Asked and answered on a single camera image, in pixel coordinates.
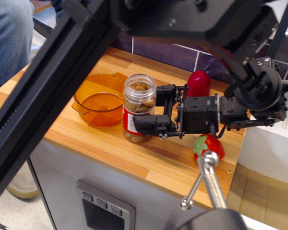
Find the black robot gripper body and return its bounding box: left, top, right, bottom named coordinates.
left=175, top=85, right=221, bottom=138

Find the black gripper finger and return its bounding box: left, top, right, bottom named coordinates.
left=132, top=115, right=177, bottom=139
left=156, top=84, right=180, bottom=115

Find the clear almond jar red label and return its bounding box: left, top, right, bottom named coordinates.
left=123, top=73, right=156, bottom=143

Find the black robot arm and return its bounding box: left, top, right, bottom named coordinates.
left=0, top=0, right=288, bottom=196

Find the orange transparent plastic pot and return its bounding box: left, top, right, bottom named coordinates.
left=72, top=72, right=128, bottom=127

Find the red toy strawberry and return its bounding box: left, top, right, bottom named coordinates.
left=193, top=134, right=225, bottom=160

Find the dark red jar lid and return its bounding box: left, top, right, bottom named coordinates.
left=187, top=70, right=211, bottom=97

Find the grey oven control panel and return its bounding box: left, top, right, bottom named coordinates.
left=76, top=180, right=136, bottom=230

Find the black chair armrest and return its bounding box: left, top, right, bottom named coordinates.
left=33, top=17, right=53, bottom=39

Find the beige suede shoe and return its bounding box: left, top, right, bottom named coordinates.
left=7, top=162, right=39, bottom=199

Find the person's leg in jeans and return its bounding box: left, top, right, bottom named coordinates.
left=0, top=0, right=34, bottom=87

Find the metal clamp screw handle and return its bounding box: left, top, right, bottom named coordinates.
left=180, top=150, right=228, bottom=210

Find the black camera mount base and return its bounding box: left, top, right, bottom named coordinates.
left=177, top=208, right=248, bottom=230

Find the black vertical shelf post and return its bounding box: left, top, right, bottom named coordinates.
left=267, top=3, right=288, bottom=59

